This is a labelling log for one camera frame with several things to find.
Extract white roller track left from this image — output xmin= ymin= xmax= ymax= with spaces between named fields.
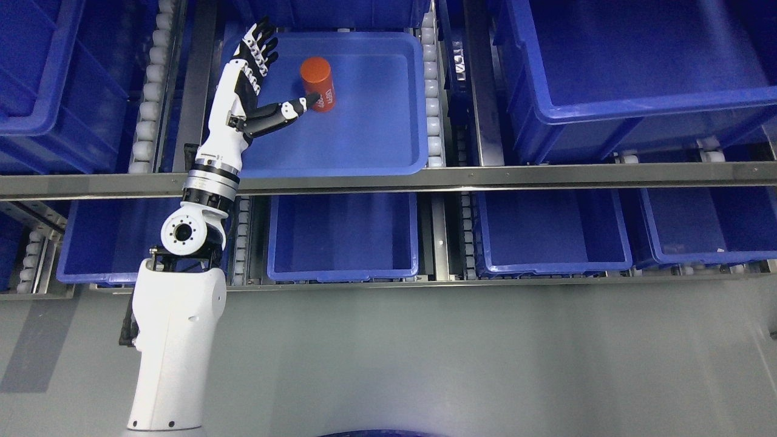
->
xmin=127 ymin=1 xmax=180 ymax=174

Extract white roller track middle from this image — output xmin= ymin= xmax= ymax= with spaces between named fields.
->
xmin=416 ymin=2 xmax=445 ymax=168

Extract white roller track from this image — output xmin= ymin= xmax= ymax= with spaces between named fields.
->
xmin=416 ymin=2 xmax=445 ymax=168
xmin=127 ymin=1 xmax=180 ymax=174

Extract grey metal shelf rail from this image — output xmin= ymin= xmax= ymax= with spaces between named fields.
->
xmin=1 ymin=161 xmax=776 ymax=201

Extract blue bin lower middle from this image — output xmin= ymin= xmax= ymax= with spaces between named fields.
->
xmin=267 ymin=193 xmax=419 ymax=283

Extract blue bin lower left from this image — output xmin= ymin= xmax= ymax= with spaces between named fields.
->
xmin=57 ymin=198 xmax=231 ymax=286

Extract blue bin lower right centre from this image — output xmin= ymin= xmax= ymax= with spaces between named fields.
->
xmin=473 ymin=189 xmax=633 ymax=277

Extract orange cylindrical capacitor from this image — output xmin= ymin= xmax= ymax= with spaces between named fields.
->
xmin=300 ymin=57 xmax=336 ymax=113

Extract large blue bin top right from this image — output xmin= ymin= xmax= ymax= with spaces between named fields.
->
xmin=487 ymin=1 xmax=775 ymax=165

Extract large blue bin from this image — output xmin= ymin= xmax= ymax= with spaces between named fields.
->
xmin=1 ymin=1 xmax=144 ymax=175
xmin=487 ymin=1 xmax=775 ymax=165

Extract large blue bin top left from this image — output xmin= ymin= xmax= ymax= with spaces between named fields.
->
xmin=1 ymin=1 xmax=144 ymax=175

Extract blue bin lower far right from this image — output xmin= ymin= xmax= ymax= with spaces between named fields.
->
xmin=620 ymin=186 xmax=776 ymax=269

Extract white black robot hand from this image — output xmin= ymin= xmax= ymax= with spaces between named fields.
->
xmin=191 ymin=16 xmax=321 ymax=174

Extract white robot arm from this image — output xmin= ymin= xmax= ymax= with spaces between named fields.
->
xmin=124 ymin=158 xmax=241 ymax=436

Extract blue bin top centre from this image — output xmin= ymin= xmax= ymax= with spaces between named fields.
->
xmin=231 ymin=1 xmax=431 ymax=31

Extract shallow blue tray bin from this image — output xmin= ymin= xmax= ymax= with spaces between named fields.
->
xmin=240 ymin=32 xmax=429 ymax=178

